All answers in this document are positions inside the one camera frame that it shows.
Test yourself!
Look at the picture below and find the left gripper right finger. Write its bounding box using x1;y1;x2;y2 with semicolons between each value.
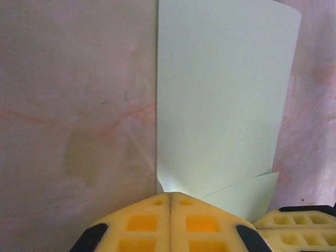
170;192;272;252

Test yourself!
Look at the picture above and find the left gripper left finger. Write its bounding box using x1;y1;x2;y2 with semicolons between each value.
69;192;171;252

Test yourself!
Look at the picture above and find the light green paper sheet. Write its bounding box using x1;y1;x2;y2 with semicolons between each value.
155;0;303;224

